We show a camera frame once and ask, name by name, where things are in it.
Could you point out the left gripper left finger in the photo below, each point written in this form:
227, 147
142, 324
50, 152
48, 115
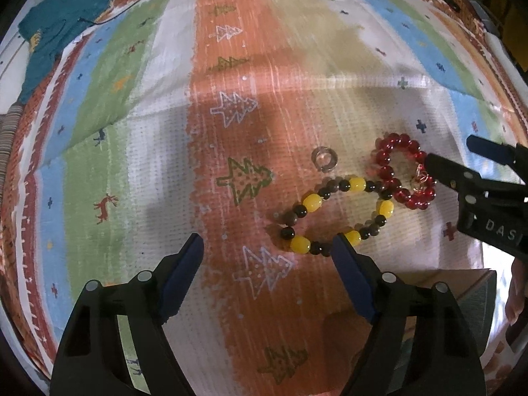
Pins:
90, 358

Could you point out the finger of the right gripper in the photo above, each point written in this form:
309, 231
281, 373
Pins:
449, 173
513, 156

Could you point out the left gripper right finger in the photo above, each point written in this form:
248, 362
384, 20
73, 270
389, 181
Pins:
385, 301

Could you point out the person's hand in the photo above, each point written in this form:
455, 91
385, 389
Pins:
515, 303

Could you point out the silver metal tin box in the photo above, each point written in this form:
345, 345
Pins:
470, 300

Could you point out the colourful striped cloth mat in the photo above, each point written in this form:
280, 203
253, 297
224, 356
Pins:
247, 131

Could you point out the striped grey pillow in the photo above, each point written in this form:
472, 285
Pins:
9, 125

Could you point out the teal shirt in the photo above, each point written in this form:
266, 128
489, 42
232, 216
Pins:
49, 27

